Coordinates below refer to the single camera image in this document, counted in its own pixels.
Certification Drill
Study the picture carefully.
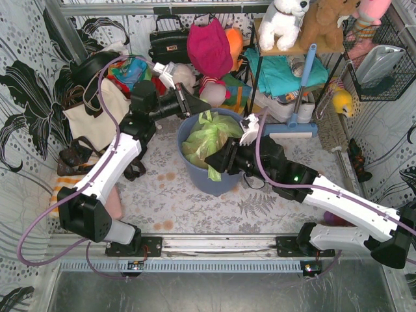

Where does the blue trash bin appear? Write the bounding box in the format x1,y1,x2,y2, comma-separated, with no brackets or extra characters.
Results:
177,108,243,197

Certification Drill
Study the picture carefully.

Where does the green trash bag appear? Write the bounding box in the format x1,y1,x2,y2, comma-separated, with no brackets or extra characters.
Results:
181,110,243,182

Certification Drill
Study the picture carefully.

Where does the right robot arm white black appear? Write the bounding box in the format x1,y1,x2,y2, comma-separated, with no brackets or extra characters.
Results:
205,136,415,269

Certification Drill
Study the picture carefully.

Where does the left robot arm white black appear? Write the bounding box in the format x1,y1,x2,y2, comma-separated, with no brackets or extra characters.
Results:
57,81,211,256

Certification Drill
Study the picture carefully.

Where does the rainbow striped bag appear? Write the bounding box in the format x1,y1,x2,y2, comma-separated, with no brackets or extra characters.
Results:
209,74,252,114

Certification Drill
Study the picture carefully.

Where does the cream canvas tote bag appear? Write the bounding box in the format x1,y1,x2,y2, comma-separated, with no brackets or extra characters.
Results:
64,78,131,150

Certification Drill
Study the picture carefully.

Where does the magenta cloth bag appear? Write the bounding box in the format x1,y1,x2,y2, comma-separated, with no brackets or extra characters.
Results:
187,18,233,79

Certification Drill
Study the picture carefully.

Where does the pink white plush doll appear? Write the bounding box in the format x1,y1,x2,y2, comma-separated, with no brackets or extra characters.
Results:
199,75,231,107

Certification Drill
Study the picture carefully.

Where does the white sheep plush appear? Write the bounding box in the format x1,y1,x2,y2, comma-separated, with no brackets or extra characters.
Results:
172,64,196,95

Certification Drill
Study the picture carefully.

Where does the colourful printed cloth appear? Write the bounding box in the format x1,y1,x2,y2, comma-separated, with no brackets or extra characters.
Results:
107,57,151,94

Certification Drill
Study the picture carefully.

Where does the left white sneaker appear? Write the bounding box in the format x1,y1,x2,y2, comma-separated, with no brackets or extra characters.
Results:
254,93,295,123

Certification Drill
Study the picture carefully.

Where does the white sneaker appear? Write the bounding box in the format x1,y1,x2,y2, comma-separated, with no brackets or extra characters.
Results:
254,93,295,123
297,92,315,124

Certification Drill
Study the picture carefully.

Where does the black leather handbag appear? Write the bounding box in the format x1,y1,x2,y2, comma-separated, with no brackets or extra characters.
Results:
148,14,191,65

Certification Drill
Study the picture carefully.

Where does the right white sneaker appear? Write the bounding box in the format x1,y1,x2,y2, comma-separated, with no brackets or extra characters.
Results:
297,92,315,124

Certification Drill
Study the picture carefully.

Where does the black hat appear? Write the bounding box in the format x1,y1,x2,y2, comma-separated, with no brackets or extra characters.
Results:
70,51,120,86

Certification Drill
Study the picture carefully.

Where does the graphic print shirt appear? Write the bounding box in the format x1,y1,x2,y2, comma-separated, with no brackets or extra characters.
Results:
277,90,298,104

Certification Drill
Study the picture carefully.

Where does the purple striped sock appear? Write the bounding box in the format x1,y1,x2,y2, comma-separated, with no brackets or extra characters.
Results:
324,211,354,226

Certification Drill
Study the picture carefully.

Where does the black orange toy figure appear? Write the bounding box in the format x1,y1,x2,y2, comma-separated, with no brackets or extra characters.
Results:
348,138,372,183

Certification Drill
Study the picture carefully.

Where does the orange plush toy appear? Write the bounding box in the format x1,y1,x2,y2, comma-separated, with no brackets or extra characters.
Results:
225,28,243,72

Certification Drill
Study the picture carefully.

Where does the brown patterned sandal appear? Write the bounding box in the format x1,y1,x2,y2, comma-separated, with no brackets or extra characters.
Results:
57,136,103,177

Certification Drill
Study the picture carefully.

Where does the yellow duck plush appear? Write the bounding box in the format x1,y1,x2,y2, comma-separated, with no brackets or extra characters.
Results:
329,81,353,118

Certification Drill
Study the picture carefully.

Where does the black metal wooden shelf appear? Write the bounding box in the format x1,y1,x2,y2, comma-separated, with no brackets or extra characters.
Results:
244,18,345,116

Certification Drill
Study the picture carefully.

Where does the pink rolled cloth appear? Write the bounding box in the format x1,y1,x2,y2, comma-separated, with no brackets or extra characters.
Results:
105,186,124,220

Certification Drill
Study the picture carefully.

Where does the orange checkered towel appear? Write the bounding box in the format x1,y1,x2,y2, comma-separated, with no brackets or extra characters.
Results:
49,175,84,206

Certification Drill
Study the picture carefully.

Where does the white dog plush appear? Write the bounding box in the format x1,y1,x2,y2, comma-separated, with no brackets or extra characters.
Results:
259,0,309,51

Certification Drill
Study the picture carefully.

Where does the brown teddy bear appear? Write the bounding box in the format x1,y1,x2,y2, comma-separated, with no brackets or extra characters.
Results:
300,0,361,51

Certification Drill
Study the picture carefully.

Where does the silver foil pouch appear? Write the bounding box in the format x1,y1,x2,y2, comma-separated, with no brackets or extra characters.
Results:
356,45,406,85

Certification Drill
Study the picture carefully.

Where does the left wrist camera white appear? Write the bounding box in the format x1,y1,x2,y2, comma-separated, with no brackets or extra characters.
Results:
153,62,177,90

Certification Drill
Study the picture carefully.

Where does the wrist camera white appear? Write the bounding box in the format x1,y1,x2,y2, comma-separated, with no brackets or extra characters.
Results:
239,114,259,146
153,62,177,90

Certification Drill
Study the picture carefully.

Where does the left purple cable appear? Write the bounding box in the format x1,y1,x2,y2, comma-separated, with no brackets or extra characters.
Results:
16,55,157,282

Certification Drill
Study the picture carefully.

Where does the purple cable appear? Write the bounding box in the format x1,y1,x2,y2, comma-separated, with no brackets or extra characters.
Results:
16,55,157,282
255,107,416,280

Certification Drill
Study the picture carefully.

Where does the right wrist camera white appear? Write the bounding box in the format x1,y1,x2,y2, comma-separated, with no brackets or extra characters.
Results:
239,114,259,146

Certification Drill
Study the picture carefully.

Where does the silver chain strap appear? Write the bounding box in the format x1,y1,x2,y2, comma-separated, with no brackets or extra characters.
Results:
315,87,335,122

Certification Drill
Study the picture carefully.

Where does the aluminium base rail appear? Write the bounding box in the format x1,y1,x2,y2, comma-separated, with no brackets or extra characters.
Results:
48,232,396,277

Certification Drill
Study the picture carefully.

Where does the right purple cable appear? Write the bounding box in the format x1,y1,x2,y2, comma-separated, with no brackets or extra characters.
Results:
255,107,416,280

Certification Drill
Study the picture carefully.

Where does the black wire basket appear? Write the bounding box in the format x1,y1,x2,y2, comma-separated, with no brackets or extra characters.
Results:
343,16,415,101

